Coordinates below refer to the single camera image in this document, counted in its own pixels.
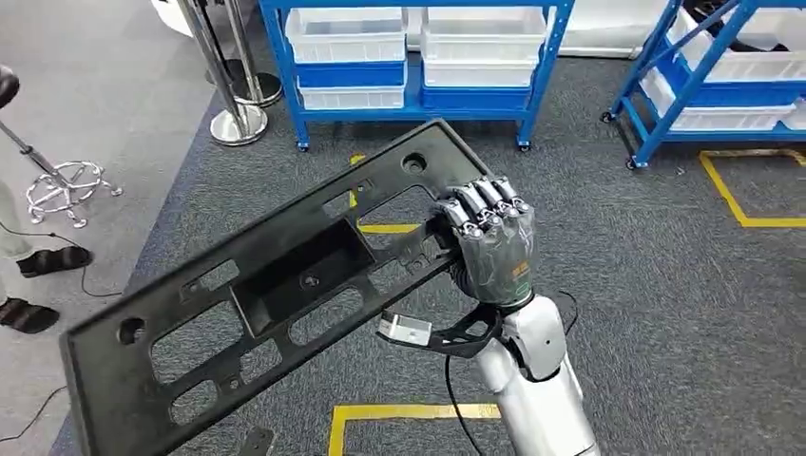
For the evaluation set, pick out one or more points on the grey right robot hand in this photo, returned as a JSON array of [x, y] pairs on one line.
[[497, 258]]

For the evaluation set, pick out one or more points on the black plastic licence plate frame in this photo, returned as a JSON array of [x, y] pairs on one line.
[[94, 377]]

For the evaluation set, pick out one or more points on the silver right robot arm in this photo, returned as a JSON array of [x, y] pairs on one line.
[[541, 390]]

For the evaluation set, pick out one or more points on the blue plastic bin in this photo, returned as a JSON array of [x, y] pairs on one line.
[[349, 74], [475, 97]]

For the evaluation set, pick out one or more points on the blue metal shelf rack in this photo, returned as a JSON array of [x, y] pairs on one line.
[[412, 114]]

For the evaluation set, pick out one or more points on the yellow floor tape square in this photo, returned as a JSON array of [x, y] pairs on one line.
[[724, 189], [403, 412]]

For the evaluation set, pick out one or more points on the clear white plastic bin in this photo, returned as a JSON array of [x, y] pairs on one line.
[[349, 97], [743, 66], [724, 118], [478, 72], [346, 44], [481, 44]]

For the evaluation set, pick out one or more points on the blue wheeled shelf rack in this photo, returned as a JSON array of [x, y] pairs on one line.
[[686, 94]]

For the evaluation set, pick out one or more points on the chrome base stool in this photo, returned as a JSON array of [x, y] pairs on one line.
[[63, 182]]

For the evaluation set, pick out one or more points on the person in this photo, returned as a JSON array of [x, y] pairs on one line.
[[38, 261]]

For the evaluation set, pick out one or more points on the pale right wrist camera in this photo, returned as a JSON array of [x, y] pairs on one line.
[[406, 328]]

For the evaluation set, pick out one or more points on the chrome stanchion post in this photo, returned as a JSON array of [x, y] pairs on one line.
[[252, 75], [230, 119]]

